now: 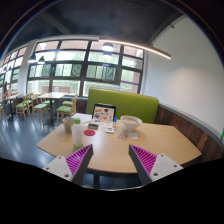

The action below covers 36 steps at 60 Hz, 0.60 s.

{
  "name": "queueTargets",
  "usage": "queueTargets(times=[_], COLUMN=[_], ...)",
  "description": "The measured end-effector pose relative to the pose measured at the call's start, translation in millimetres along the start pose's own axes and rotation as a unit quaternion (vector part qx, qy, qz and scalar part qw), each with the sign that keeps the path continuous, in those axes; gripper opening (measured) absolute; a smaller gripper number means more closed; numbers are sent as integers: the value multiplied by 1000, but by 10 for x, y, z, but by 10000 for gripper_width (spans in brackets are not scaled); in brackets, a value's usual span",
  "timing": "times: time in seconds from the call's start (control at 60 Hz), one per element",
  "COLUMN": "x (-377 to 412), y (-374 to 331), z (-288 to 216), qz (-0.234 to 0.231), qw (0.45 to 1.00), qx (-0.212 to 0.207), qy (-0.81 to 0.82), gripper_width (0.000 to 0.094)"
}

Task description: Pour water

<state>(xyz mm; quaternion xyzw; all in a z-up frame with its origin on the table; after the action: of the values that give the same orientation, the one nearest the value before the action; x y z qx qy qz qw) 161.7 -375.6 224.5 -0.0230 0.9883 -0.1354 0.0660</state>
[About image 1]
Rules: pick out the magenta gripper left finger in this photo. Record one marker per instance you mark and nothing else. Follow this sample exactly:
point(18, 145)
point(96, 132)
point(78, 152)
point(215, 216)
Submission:
point(72, 167)

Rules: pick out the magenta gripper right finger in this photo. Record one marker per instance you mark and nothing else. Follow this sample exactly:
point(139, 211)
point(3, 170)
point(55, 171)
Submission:
point(151, 167)

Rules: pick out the clear plastic water bottle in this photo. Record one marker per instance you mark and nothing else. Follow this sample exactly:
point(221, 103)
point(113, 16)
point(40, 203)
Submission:
point(77, 134)

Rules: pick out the white paper napkin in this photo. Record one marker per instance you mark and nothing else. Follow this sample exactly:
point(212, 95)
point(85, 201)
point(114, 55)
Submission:
point(132, 135)

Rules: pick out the brown paper cup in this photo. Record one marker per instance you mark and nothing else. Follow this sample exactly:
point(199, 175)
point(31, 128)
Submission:
point(68, 123)

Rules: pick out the white bowl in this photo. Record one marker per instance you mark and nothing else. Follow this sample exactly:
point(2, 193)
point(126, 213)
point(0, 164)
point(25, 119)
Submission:
point(130, 123)

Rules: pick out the white card on table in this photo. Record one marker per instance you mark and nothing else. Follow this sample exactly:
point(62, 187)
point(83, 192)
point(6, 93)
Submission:
point(110, 130)

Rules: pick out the background wooden table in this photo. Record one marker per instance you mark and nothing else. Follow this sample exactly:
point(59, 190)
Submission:
point(52, 96)

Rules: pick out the wooden chair green seat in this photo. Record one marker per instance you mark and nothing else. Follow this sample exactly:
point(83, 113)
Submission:
point(67, 110)
point(38, 109)
point(23, 108)

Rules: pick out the small blue bottle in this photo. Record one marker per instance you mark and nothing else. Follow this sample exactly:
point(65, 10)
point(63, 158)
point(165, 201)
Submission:
point(114, 122)

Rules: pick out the laptop with stickers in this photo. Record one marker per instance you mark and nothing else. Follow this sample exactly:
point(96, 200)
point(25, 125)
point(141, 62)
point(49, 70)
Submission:
point(104, 112)

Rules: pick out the green upholstered bench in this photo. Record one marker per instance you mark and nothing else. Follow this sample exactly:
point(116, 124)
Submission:
point(126, 103)

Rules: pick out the pendant lamp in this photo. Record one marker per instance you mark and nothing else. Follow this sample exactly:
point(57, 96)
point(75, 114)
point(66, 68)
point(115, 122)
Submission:
point(41, 60)
point(107, 46)

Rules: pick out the linear ceiling light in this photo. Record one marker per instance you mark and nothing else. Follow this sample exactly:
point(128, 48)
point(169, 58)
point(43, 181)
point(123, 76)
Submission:
point(150, 48)

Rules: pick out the large window frame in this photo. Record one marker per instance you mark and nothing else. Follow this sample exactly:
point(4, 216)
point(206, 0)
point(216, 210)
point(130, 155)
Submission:
point(74, 66)

